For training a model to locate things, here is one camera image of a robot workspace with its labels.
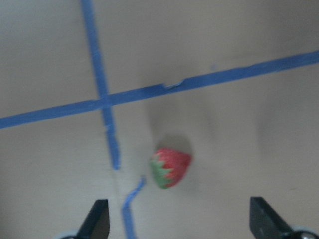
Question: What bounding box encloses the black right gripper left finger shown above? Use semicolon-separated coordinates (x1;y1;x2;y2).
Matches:
75;199;110;238

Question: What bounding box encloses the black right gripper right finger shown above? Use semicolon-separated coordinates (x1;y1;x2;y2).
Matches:
249;197;297;239

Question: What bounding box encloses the red strawberry green top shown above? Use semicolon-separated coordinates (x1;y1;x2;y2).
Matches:
150;148;192;189

